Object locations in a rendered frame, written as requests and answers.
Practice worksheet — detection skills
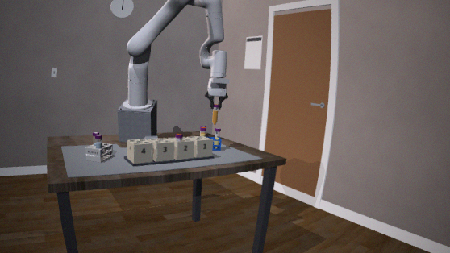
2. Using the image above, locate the grey bench mat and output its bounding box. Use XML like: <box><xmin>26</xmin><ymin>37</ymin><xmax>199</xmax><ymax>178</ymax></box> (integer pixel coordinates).
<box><xmin>61</xmin><ymin>144</ymin><xmax>263</xmax><ymax>178</ymax></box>

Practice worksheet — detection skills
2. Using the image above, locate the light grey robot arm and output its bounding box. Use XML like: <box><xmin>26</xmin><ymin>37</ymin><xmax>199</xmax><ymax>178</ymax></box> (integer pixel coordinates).
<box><xmin>123</xmin><ymin>0</ymin><xmax>229</xmax><ymax>110</ymax></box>

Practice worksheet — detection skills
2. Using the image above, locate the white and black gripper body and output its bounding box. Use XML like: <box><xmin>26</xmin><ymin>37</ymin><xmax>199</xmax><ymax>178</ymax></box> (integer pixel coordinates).
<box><xmin>207</xmin><ymin>79</ymin><xmax>227</xmax><ymax>97</ymax></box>

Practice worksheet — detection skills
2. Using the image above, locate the white tube rack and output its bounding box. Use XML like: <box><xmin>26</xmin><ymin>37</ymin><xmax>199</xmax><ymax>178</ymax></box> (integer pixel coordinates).
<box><xmin>85</xmin><ymin>143</ymin><xmax>113</xmax><ymax>163</ymax></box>

